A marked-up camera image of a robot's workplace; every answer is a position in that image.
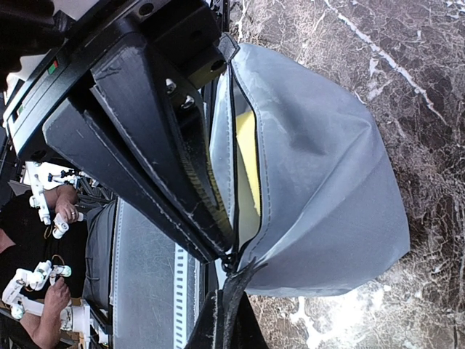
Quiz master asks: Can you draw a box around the white slotted cable duct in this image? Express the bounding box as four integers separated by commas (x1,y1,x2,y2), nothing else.
173,244,188,349

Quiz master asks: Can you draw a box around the yellow sponge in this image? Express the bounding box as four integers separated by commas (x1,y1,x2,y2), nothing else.
235,111,262,246

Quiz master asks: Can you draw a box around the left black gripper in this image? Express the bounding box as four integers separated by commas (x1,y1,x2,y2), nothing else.
2,1,227,160

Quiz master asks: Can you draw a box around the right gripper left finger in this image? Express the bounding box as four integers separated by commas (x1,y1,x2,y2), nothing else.
185,289,225,349

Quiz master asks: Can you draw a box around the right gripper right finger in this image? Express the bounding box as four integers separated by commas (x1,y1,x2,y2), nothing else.
230,293,269,349

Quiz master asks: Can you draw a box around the grey zipper pouch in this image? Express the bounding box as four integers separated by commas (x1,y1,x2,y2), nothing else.
210,43,410,297

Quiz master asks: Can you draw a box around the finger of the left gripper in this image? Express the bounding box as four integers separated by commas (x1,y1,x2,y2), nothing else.
92,45,220,244
42,97,220,263

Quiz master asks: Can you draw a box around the person in black shirt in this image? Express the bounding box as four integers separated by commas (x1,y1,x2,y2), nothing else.
1,185,88,348

